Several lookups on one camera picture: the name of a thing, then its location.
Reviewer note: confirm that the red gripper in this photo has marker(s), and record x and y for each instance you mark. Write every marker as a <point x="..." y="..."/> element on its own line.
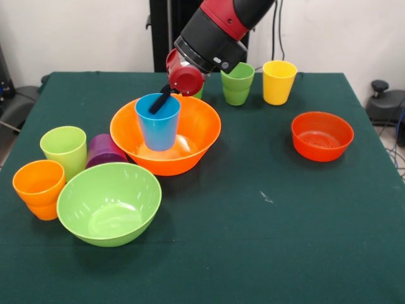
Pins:
<point x="185" y="79"/>

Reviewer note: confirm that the blue cup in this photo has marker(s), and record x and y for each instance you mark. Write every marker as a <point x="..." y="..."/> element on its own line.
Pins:
<point x="158" y="133"/>

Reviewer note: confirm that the large orange bowl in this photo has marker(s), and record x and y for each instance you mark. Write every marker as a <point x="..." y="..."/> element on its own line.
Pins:
<point x="202" y="142"/>

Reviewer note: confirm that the purple cup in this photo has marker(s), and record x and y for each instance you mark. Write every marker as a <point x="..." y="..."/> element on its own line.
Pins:
<point x="101" y="152"/>

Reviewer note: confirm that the lime green cup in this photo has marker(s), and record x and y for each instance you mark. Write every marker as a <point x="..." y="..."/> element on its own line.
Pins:
<point x="66" y="155"/>

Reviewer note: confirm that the yellow cup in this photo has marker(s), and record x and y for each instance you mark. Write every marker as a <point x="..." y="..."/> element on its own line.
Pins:
<point x="278" y="92"/>

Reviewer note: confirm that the large green bowl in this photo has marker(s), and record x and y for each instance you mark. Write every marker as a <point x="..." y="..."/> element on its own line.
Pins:
<point x="107" y="228"/>

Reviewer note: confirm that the red bowl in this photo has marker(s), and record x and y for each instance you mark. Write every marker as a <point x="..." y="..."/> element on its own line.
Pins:
<point x="322" y="152"/>

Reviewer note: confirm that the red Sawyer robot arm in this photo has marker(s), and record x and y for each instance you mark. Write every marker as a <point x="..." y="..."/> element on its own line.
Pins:
<point x="221" y="31"/>

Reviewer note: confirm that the grey black device base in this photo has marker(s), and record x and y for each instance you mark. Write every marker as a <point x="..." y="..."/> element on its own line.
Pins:
<point x="19" y="101"/>
<point x="386" y="107"/>

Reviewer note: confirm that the orange cup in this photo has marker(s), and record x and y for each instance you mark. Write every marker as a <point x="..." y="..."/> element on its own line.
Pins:
<point x="34" y="180"/>
<point x="44" y="212"/>

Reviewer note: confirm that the dark green tablecloth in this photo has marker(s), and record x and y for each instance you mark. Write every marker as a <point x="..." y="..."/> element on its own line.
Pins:
<point x="253" y="221"/>

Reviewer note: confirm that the black equipment box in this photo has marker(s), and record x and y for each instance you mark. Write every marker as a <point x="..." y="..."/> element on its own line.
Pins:
<point x="4" y="82"/>

